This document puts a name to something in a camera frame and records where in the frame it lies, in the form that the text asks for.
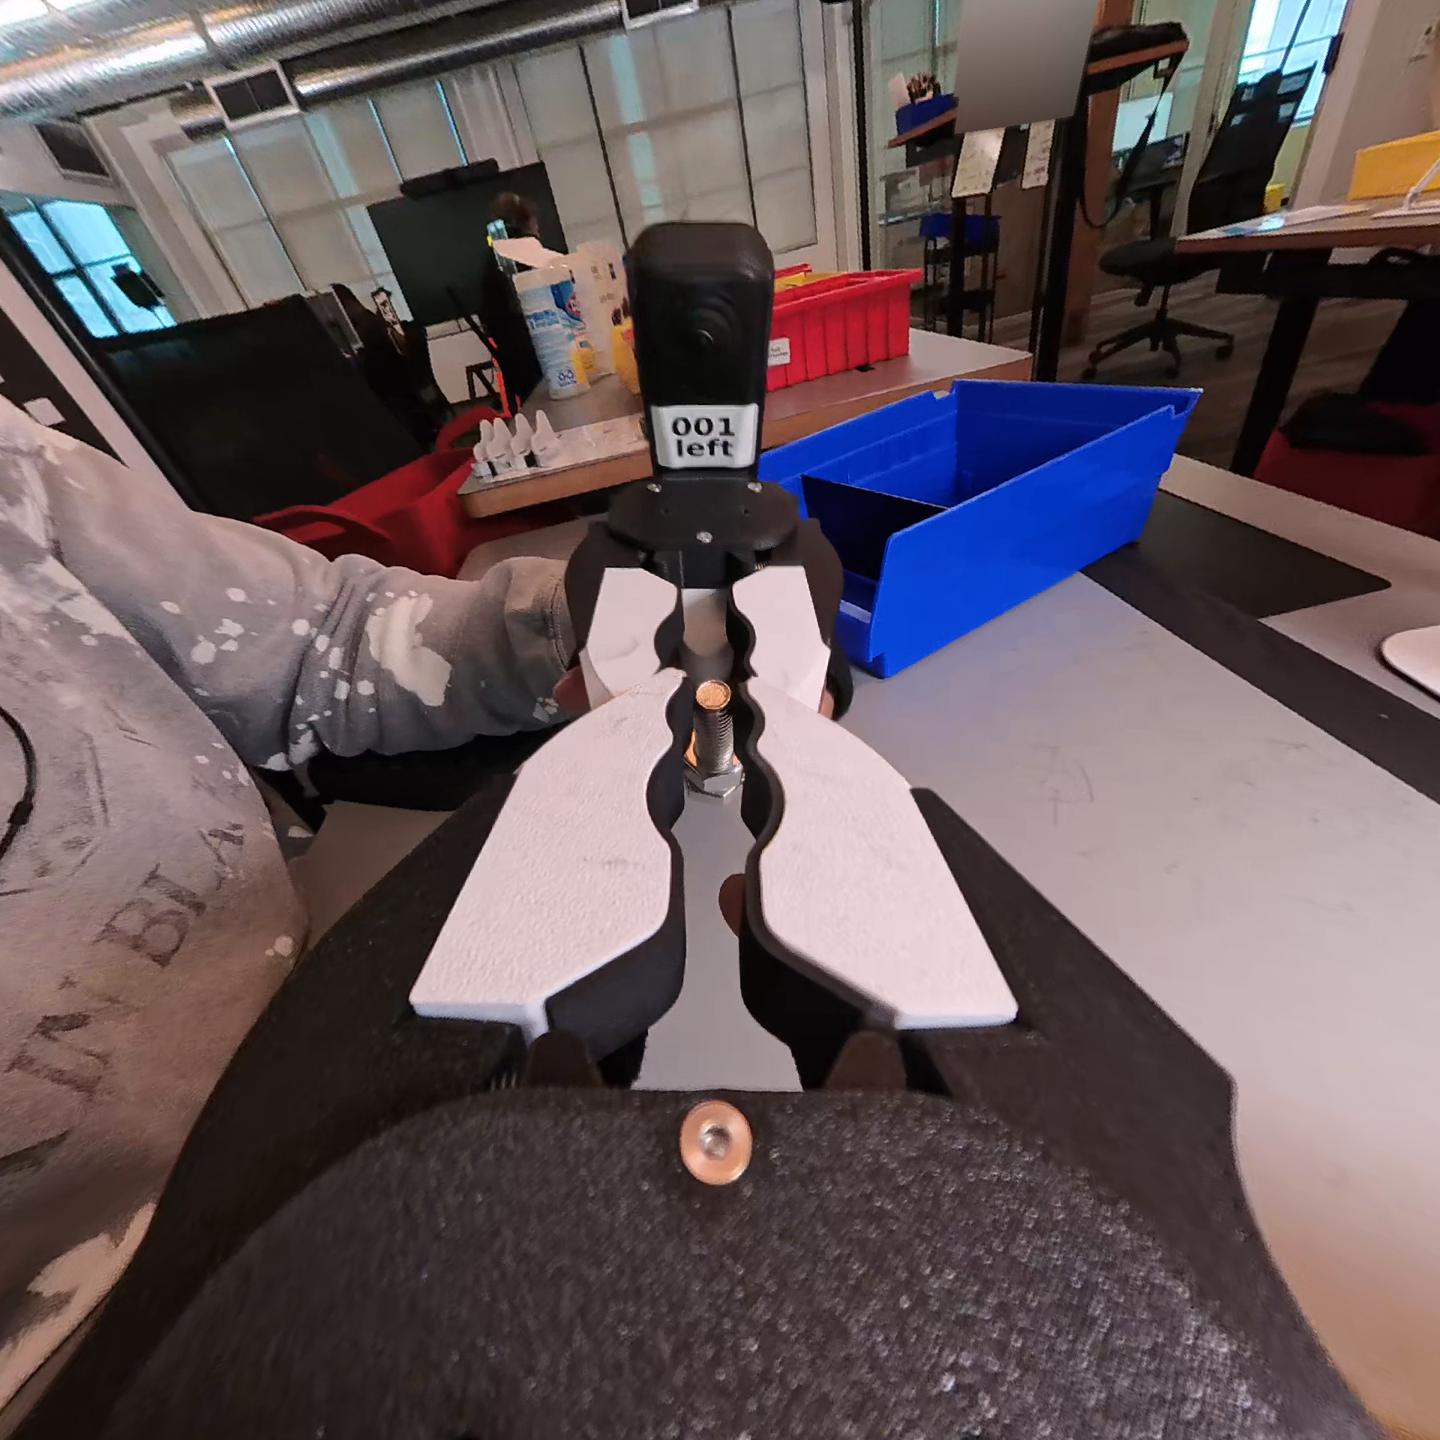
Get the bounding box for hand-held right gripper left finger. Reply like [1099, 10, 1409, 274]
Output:
[408, 668, 691, 1052]

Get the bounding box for black floor lamp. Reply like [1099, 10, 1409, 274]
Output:
[821, 0, 881, 275]

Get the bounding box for storage shelf with blue bins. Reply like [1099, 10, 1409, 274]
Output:
[886, 66, 1005, 339]

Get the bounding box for small yellow bin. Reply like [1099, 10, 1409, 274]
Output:
[1347, 140, 1440, 205]

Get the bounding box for rack of white printed parts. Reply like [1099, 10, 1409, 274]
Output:
[470, 409, 566, 481]

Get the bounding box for black office chair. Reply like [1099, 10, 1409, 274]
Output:
[1085, 65, 1318, 380]

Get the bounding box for silver ventilation duct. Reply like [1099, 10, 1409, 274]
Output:
[0, 0, 631, 119]

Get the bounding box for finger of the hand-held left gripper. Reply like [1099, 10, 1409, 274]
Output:
[576, 565, 693, 704]
[725, 560, 837, 713]

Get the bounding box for person's left hand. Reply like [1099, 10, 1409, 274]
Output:
[552, 666, 749, 937]

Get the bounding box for red plastic crate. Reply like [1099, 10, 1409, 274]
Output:
[768, 265, 924, 390]

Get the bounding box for red ottoman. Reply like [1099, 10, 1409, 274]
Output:
[1251, 390, 1440, 543]

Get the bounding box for large black panel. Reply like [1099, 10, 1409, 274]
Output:
[105, 293, 432, 521]

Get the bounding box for red tote bag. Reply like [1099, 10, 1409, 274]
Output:
[252, 407, 502, 577]

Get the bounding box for black monitor on stand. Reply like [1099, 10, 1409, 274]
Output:
[365, 161, 569, 325]

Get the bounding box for person's grey sweatshirt torso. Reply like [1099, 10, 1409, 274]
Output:
[0, 629, 310, 1385]

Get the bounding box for blue plastic bin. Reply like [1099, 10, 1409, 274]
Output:
[756, 378, 1203, 678]

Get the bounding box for white carton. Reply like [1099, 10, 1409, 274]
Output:
[579, 238, 634, 382]

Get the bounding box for wooden support post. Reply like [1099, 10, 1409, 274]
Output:
[1080, 0, 1140, 231]

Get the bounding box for person's left forearm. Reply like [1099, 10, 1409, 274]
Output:
[0, 394, 576, 778]

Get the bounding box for black bin divider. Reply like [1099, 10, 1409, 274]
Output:
[799, 473, 948, 586]

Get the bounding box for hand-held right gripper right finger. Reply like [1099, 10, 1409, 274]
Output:
[737, 677, 1022, 1052]

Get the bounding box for silver hex bolt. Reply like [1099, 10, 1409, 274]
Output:
[681, 677, 746, 802]

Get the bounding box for wooden office desk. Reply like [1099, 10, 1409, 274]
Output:
[1173, 202, 1440, 479]

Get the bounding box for white wipes canister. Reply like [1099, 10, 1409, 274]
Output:
[495, 236, 595, 397]

